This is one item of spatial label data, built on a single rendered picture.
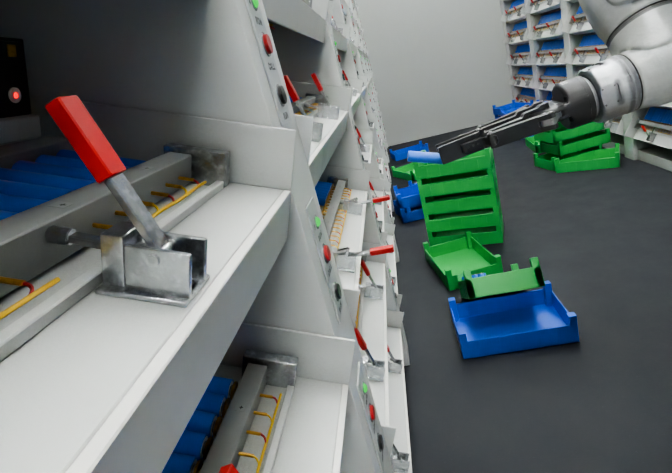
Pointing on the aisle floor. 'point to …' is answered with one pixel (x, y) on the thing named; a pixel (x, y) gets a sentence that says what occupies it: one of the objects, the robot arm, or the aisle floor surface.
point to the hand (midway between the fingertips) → (459, 146)
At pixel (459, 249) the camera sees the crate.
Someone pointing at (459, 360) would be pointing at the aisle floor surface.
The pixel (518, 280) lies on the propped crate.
